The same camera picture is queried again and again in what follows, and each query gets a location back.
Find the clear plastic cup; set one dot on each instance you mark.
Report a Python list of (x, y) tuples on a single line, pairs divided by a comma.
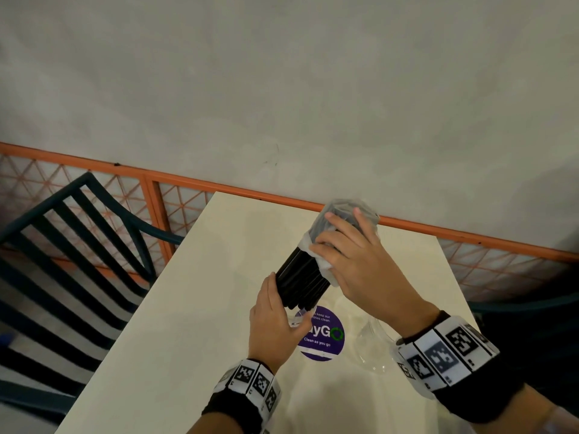
[(373, 345)]

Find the round purple sticker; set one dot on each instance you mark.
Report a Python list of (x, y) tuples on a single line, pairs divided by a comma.
[(323, 341)]

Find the marker wristband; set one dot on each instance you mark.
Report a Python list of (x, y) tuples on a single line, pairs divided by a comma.
[(445, 354), (253, 384)]

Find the person's left thumb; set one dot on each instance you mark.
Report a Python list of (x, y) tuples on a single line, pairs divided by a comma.
[(302, 323)]

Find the person's left forearm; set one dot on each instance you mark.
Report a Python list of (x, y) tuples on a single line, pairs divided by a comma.
[(226, 418)]

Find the left marker wristband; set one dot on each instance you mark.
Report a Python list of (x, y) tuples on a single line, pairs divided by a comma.
[(253, 384)]

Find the person's right thumb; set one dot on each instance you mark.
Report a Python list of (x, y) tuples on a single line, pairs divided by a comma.
[(326, 244)]

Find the clear plastic straw bag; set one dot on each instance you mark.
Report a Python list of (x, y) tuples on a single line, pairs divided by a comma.
[(323, 266)]

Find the person's right middle finger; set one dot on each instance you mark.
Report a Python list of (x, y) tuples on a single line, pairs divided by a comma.
[(366, 225)]

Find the orange mesh fence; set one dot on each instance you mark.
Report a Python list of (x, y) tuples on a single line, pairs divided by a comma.
[(154, 207)]

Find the right marker wristband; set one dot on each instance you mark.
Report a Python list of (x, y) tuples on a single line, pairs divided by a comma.
[(445, 354)]

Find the bundle of black straws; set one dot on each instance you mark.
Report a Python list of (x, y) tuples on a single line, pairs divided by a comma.
[(301, 280)]

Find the person's right hand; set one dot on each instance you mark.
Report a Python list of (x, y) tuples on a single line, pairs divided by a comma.
[(375, 280)]

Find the dark green slatted chair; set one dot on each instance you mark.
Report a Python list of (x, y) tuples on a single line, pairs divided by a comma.
[(86, 248)]

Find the person's left hand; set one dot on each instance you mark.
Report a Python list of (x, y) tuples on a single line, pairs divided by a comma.
[(271, 332)]

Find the person's right forearm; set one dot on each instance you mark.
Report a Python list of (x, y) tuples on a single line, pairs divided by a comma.
[(497, 397)]

